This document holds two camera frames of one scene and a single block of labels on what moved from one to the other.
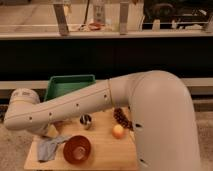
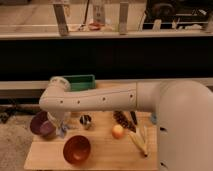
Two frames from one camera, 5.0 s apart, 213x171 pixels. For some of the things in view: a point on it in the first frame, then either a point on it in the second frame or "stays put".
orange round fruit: (118, 131) stays put
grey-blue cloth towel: (47, 148) -> (61, 129)
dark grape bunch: (122, 119) stays put
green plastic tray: (59, 85) stays put
